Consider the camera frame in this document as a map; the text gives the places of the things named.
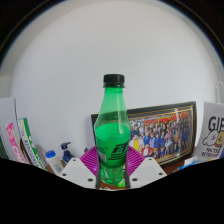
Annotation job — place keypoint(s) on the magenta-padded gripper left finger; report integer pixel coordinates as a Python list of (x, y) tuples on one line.
[(78, 171)]

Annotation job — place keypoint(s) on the dark blue pump bottle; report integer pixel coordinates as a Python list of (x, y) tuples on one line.
[(67, 154)]

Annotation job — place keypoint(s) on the white paper gift bag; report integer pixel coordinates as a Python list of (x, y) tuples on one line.
[(211, 133)]

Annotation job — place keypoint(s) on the white flat board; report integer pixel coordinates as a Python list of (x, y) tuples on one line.
[(7, 111)]

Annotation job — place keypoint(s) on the green plastic drink bottle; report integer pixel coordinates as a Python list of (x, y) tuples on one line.
[(112, 140)]

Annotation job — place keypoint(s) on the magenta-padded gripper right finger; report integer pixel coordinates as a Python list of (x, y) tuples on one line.
[(148, 171)]

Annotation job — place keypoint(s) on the framed group photo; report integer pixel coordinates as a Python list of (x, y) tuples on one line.
[(160, 133)]

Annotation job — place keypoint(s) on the green and white shuttlecock tube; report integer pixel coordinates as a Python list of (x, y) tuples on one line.
[(31, 146)]

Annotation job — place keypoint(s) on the pink shuttlecock tube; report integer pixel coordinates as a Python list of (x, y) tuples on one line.
[(16, 143)]

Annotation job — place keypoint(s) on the white bottle with blue cap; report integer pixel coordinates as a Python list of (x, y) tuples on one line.
[(54, 163)]

